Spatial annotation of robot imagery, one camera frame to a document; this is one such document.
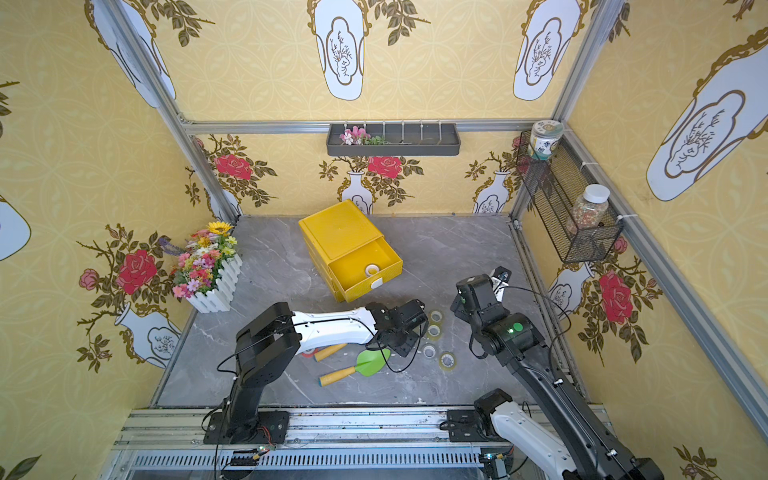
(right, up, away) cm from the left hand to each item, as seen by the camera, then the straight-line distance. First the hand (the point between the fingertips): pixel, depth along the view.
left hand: (398, 334), depth 89 cm
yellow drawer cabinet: (-14, +25, -6) cm, 30 cm away
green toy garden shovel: (-8, -6, -5) cm, 12 cm away
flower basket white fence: (-55, +19, -3) cm, 59 cm away
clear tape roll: (-8, +20, -3) cm, 21 cm away
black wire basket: (+49, +45, +3) cm, 67 cm away
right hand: (+20, +13, -13) cm, 27 cm away
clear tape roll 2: (+9, -4, -4) cm, 10 cm away
